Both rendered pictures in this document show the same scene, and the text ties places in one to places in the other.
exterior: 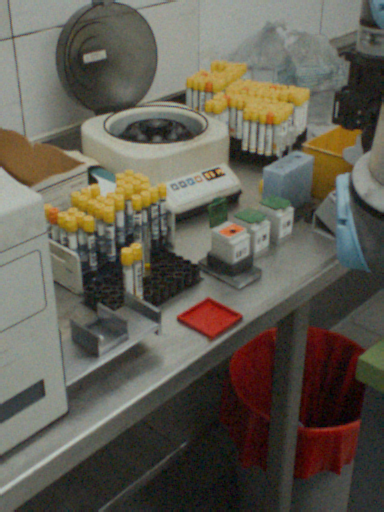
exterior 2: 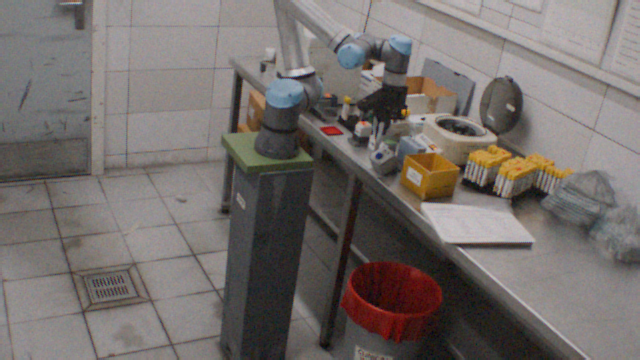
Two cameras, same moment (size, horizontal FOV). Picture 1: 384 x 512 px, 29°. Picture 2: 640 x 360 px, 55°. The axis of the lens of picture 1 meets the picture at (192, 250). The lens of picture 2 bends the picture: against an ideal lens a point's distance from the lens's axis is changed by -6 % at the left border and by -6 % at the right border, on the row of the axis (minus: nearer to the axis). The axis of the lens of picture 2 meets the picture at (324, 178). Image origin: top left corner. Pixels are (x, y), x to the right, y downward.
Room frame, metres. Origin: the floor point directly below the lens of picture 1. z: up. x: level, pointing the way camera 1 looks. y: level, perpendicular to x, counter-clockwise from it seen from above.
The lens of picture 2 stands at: (1.44, -2.25, 1.77)
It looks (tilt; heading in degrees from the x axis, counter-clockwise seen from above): 26 degrees down; 105
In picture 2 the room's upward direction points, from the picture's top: 9 degrees clockwise
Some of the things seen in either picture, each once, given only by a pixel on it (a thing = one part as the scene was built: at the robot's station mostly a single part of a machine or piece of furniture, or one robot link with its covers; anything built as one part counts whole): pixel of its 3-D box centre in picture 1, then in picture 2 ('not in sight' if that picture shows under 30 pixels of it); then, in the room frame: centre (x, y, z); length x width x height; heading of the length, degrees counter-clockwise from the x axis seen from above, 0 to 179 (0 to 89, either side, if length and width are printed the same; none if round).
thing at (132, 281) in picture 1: (142, 259); (359, 115); (0.94, 0.07, 0.93); 0.17 x 0.09 x 0.11; 137
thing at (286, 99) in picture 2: not in sight; (284, 102); (0.78, -0.37, 1.07); 0.13 x 0.12 x 0.14; 85
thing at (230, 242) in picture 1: (230, 247); (363, 131); (0.99, -0.06, 0.92); 0.05 x 0.04 x 0.06; 45
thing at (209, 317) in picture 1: (209, 317); (331, 130); (0.86, -0.02, 0.88); 0.07 x 0.07 x 0.01; 47
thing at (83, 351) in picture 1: (86, 343); (318, 102); (0.75, 0.14, 0.92); 0.21 x 0.07 x 0.05; 137
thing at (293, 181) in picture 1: (287, 187); (410, 155); (1.19, -0.17, 0.92); 0.10 x 0.07 x 0.10; 140
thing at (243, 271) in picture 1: (229, 262); (361, 138); (0.99, -0.06, 0.89); 0.09 x 0.05 x 0.04; 45
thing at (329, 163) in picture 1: (349, 167); (429, 175); (1.28, -0.30, 0.93); 0.13 x 0.13 x 0.10; 49
